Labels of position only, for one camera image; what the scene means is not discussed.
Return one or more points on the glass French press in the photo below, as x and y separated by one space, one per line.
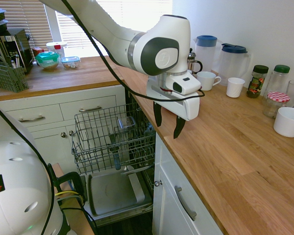
194 64

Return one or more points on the white ceramic bowl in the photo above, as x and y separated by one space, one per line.
287 122

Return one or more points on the stainless dishwasher door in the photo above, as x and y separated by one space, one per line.
112 193

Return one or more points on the bright window blind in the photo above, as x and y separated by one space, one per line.
142 22

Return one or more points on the spice jar black lid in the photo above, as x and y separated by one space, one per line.
256 83

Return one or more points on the white ribbed cup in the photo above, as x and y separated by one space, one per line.
234 88

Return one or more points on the glass jar red checked lid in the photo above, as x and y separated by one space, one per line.
272 107

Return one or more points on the black coffee machine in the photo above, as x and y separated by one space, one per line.
17 49

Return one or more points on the dark blue utensil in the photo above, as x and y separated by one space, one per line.
117 156

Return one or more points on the glass container in rack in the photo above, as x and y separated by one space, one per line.
127 123

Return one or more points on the white cabinet with drawers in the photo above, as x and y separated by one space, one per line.
51 110

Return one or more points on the metal spoon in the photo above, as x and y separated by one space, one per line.
129 169

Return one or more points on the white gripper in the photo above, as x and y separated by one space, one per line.
191 107

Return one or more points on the grey cutlery basket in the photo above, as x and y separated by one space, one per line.
7 78

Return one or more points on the round silver cabinet knob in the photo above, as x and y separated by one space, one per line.
157 183
63 134
71 133

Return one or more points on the black table clamp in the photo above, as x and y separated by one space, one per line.
73 181

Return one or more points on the food container teal lid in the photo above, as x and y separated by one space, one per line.
47 60

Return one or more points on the shaded window blind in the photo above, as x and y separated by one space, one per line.
29 17

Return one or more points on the small red box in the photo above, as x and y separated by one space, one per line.
37 51

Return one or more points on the small container blue lid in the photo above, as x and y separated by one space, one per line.
70 62

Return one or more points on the clear pitcher round blue lid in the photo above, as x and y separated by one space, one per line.
205 56

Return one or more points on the white container red clip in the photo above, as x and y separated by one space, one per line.
57 47

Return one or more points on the white cabinet with door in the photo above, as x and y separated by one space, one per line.
166 208

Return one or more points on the clear jar green lid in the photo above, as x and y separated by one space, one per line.
279 80

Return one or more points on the clear pitcher dark blue lid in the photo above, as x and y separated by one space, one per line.
231 66

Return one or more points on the wooden robot mounting board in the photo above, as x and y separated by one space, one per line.
76 220

